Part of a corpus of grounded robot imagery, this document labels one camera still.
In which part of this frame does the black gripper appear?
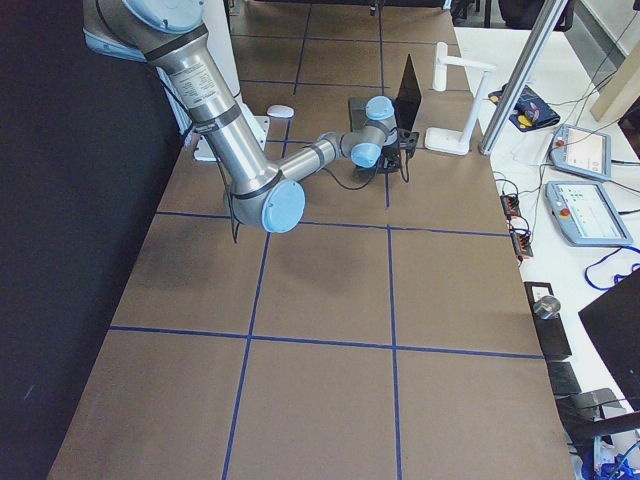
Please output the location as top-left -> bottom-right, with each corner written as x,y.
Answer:
377,129 -> 419,173

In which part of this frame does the dark grey laptop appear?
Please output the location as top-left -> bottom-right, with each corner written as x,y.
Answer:
348,54 -> 422,132

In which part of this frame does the white computer mouse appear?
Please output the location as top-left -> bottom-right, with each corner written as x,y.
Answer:
266,104 -> 295,119

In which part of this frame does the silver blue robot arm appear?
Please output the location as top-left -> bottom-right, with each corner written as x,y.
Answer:
83,1 -> 415,233

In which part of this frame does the white desk lamp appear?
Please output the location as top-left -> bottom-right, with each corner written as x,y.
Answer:
419,42 -> 497,156

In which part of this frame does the black orange usb hub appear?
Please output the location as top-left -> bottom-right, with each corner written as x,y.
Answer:
509,229 -> 533,260
500,194 -> 521,220

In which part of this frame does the space pattern pencil pouch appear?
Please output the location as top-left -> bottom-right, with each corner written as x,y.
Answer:
509,86 -> 560,133

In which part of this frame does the far teach pendant tablet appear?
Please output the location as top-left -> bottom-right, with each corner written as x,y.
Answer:
548,124 -> 612,181

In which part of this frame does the teach pendant tablet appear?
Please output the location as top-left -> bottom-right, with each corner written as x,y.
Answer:
548,124 -> 612,181
544,181 -> 633,247

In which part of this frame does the near teach pendant tablet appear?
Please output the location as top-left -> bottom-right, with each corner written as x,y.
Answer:
544,181 -> 633,247

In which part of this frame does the metal cylinder weight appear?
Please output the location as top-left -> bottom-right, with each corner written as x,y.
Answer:
532,295 -> 561,320

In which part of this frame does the black monitor corner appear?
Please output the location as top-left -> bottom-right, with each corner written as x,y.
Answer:
579,272 -> 640,410

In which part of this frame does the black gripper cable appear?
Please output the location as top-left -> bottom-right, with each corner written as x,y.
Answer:
319,144 -> 414,191

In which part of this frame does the white mounting base plate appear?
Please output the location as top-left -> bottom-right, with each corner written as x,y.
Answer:
194,114 -> 270,162

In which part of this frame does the white camera pole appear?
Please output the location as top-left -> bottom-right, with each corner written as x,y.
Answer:
203,0 -> 242,101

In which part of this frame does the aluminium frame post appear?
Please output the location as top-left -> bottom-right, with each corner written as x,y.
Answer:
478,0 -> 568,156

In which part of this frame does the blue lanyard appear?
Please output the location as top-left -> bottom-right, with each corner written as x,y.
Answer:
584,247 -> 640,291

